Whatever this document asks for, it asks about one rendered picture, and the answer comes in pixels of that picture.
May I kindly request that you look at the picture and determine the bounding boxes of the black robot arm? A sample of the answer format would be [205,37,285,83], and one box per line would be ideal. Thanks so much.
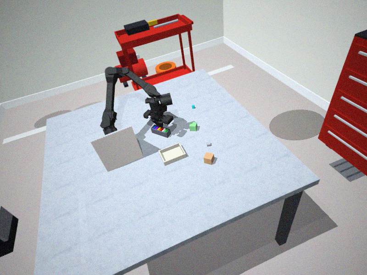
[100,67,172,135]

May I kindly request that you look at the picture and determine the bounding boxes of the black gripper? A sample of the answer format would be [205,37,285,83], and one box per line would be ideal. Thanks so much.
[143,106,173,128]

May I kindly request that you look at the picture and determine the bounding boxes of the green cube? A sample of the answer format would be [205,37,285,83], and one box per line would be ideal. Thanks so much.
[189,122,197,131]

